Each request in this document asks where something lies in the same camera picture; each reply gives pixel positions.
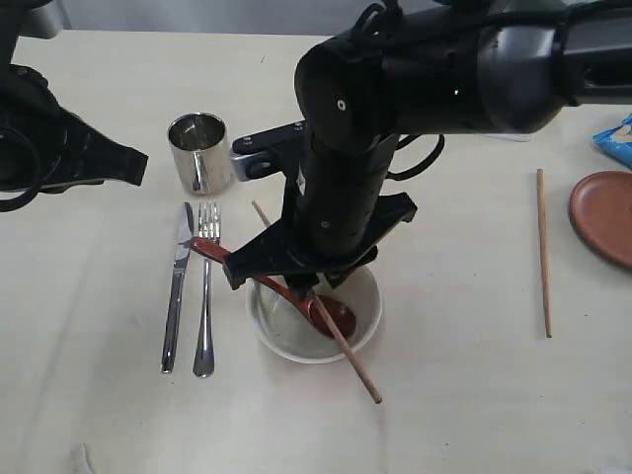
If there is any silver metal cup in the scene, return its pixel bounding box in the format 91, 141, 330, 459
167, 113, 233, 196

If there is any brown wooden spoon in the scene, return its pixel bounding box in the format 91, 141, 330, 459
191, 237, 356, 339

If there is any blue chips snack bag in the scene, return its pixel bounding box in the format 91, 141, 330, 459
592, 115, 632, 170

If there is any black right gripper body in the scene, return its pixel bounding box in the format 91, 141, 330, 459
223, 135, 417, 289

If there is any silver metal fork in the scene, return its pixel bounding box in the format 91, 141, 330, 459
193, 201, 221, 378

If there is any brown round plate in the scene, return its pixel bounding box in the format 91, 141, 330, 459
569, 171, 631, 271

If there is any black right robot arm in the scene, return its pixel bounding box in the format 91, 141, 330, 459
223, 1, 631, 296

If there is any wooden chopstick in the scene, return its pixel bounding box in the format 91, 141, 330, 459
251, 198, 384, 406
536, 169, 552, 339

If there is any silver table knife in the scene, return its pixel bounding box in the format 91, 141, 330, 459
161, 201, 194, 374

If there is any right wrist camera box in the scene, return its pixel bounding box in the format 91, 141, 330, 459
230, 120, 306, 182

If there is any white perforated plastic basket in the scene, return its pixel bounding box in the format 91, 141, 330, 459
486, 133, 533, 142

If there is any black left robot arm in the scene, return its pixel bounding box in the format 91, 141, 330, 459
1, 1, 148, 193

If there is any speckled white bowl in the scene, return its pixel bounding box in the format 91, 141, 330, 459
245, 266, 384, 365

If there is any grey backdrop curtain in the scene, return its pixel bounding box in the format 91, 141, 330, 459
57, 0, 369, 36

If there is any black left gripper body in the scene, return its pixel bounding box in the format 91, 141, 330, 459
1, 64, 148, 191

